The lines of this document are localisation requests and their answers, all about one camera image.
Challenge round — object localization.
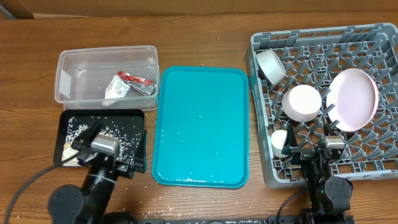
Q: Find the cream white cup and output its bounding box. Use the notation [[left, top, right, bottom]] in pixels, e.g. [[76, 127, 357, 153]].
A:
[[271, 129, 287, 158]]

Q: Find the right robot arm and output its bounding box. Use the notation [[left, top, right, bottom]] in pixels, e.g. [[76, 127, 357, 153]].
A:
[[284, 124, 354, 224]]

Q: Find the teal plastic tray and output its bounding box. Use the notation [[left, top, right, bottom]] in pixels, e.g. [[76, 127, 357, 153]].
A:
[[152, 66, 249, 189]]

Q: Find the clear plastic bin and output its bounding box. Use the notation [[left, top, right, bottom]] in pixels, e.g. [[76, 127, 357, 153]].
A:
[[54, 45, 160, 111]]

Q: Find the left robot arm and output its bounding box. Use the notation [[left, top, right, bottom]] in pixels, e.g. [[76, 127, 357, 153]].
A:
[[48, 120, 165, 224]]

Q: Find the pink white bowl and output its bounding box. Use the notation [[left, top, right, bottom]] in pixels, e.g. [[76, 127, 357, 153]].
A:
[[282, 85, 322, 122]]

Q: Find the white round plate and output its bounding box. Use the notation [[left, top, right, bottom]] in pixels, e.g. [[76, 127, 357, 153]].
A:
[[326, 68, 379, 132]]

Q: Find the grey bowl with rice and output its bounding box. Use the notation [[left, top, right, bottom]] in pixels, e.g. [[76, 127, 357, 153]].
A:
[[256, 49, 286, 85]]

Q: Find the black tray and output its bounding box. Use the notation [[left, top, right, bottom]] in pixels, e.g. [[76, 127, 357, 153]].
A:
[[53, 109, 145, 166]]

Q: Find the red foil wrapper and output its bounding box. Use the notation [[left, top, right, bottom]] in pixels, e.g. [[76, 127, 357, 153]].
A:
[[117, 71, 156, 96]]

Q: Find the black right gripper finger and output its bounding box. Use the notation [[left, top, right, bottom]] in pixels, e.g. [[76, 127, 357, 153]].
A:
[[282, 124, 298, 156], [323, 123, 338, 136]]

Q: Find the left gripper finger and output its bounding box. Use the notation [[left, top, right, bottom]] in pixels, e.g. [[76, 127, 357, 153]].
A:
[[71, 119, 103, 149], [134, 130, 147, 173]]

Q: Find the grey dishwasher rack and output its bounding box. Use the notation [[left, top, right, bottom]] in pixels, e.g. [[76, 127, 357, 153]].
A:
[[246, 23, 397, 189]]

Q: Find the white napkin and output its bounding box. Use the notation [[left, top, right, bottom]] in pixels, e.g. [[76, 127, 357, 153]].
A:
[[102, 75, 130, 106]]

